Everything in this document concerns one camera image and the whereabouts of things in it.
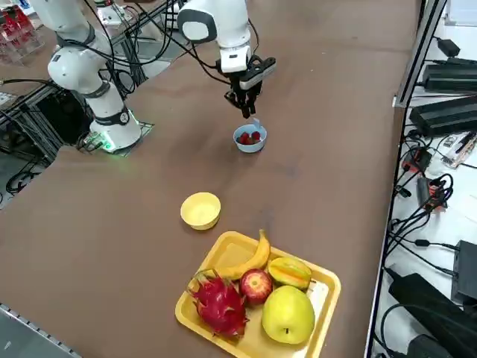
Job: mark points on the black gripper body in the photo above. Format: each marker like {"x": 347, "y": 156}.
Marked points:
{"x": 234, "y": 84}

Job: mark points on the light blue spoon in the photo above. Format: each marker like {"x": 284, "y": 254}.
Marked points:
{"x": 256, "y": 123}

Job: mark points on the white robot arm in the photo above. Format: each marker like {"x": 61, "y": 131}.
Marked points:
{"x": 108, "y": 108}

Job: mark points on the light blue bowl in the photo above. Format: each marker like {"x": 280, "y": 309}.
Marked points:
{"x": 247, "y": 148}

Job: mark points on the yellow bowl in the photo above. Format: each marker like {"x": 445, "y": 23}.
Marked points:
{"x": 199, "y": 214}

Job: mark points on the yellow plastic tray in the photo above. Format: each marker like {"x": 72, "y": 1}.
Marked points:
{"x": 231, "y": 250}

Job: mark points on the yellow banana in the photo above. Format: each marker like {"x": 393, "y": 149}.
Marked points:
{"x": 257, "y": 257}

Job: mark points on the yellow starfruit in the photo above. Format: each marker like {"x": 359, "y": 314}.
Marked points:
{"x": 290, "y": 274}

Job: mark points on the orange and black connector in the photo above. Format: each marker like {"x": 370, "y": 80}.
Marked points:
{"x": 428, "y": 194}
{"x": 417, "y": 158}

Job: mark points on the red apple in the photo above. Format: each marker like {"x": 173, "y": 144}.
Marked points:
{"x": 255, "y": 287}

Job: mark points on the long black ribbed power brick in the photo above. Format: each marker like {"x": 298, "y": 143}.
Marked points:
{"x": 451, "y": 76}
{"x": 443, "y": 115}

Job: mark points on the red dragon fruit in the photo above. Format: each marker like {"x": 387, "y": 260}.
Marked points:
{"x": 220, "y": 306}

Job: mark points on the small black power adapter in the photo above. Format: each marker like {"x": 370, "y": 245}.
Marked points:
{"x": 449, "y": 46}

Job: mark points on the circuit board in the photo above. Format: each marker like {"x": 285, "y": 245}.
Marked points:
{"x": 458, "y": 149}

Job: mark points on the small black inline adapter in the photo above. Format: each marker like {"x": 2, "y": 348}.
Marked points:
{"x": 422, "y": 243}

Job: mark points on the clear rack with red boxes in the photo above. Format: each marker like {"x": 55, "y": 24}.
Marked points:
{"x": 15, "y": 30}

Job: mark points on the black box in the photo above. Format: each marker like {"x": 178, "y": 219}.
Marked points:
{"x": 466, "y": 268}

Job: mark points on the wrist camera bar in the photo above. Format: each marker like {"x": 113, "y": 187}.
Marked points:
{"x": 257, "y": 72}

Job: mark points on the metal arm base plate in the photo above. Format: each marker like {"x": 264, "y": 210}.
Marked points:
{"x": 144, "y": 128}

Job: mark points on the aluminium camera post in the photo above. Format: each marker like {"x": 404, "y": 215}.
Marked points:
{"x": 417, "y": 56}

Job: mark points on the aluminium rail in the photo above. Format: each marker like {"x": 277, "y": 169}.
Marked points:
{"x": 22, "y": 324}

